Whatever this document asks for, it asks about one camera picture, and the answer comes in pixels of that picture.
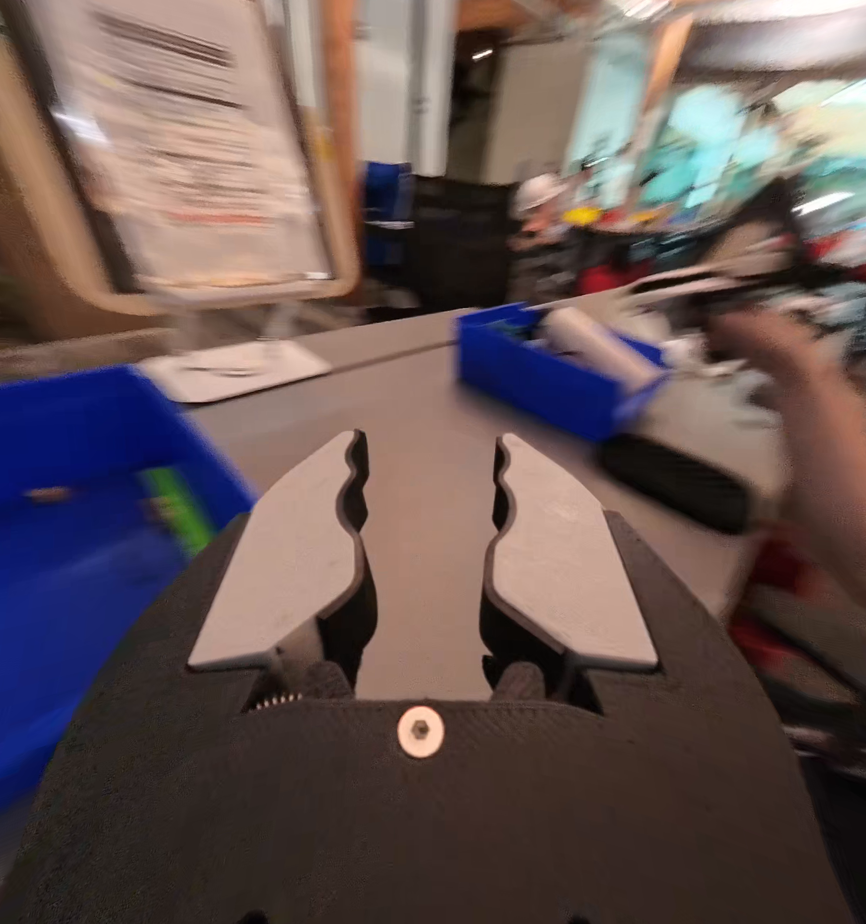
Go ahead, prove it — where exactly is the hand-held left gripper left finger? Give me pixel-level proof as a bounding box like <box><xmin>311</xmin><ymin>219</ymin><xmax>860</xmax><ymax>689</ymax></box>
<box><xmin>187</xmin><ymin>429</ymin><xmax>377</xmax><ymax>672</ymax></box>

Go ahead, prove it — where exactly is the person's right hand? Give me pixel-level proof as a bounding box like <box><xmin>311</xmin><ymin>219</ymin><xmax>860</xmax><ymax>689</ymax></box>
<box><xmin>709</xmin><ymin>310</ymin><xmax>840</xmax><ymax>464</ymax></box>

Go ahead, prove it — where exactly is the black chair armrest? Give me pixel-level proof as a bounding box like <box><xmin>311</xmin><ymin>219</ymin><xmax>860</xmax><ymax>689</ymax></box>
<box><xmin>597</xmin><ymin>433</ymin><xmax>756</xmax><ymax>537</ymax></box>

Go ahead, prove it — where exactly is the white flat pad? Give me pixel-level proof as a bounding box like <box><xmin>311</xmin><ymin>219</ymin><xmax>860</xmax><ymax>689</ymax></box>
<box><xmin>140</xmin><ymin>339</ymin><xmax>333</xmax><ymax>404</ymax></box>

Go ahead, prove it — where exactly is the blue fabric cover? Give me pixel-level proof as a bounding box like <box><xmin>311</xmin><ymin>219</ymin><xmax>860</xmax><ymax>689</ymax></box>
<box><xmin>364</xmin><ymin>162</ymin><xmax>417</xmax><ymax>270</ymax></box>

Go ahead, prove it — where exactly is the white paper roll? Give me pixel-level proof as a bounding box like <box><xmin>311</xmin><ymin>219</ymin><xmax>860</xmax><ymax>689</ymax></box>
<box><xmin>541</xmin><ymin>307</ymin><xmax>662</xmax><ymax>396</ymax></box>

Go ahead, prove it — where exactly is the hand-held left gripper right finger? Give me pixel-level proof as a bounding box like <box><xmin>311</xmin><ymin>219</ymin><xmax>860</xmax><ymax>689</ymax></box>
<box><xmin>479</xmin><ymin>433</ymin><xmax>659</xmax><ymax>671</ymax></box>

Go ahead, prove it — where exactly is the blue plastic bin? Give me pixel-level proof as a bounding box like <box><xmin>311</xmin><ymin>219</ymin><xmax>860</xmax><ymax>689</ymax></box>
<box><xmin>0</xmin><ymin>364</ymin><xmax>260</xmax><ymax>825</ymax></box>
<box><xmin>456</xmin><ymin>302</ymin><xmax>670</xmax><ymax>443</ymax></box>

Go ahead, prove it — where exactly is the instruction sign on stand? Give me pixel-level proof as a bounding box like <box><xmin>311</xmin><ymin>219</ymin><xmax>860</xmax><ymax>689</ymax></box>
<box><xmin>0</xmin><ymin>0</ymin><xmax>366</xmax><ymax>320</ymax></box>

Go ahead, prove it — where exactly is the green flat item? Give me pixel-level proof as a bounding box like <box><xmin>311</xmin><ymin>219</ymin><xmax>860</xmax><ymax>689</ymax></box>
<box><xmin>140</xmin><ymin>465</ymin><xmax>215</xmax><ymax>558</ymax></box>

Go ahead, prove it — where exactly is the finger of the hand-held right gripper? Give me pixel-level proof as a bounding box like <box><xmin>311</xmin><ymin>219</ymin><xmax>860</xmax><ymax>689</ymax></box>
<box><xmin>631</xmin><ymin>269</ymin><xmax>750</xmax><ymax>298</ymax></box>

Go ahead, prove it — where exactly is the person's right forearm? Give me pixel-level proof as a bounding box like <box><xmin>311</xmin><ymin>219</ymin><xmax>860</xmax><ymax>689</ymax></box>
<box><xmin>772</xmin><ymin>404</ymin><xmax>866</xmax><ymax>616</ymax></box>

